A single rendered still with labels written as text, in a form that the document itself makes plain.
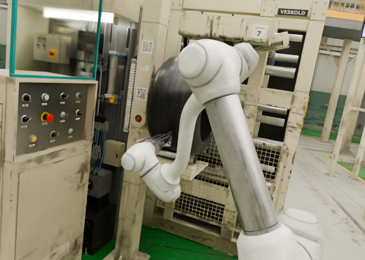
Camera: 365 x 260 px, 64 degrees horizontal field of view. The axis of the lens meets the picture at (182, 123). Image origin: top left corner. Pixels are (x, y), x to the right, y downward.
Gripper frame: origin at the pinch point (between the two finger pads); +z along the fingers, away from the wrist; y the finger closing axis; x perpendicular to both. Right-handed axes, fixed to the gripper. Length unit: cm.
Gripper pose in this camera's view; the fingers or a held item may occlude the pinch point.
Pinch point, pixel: (169, 135)
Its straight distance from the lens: 155.8
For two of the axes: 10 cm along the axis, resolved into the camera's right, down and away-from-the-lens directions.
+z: 3.7, -2.4, 9.0
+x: -0.9, 9.5, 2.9
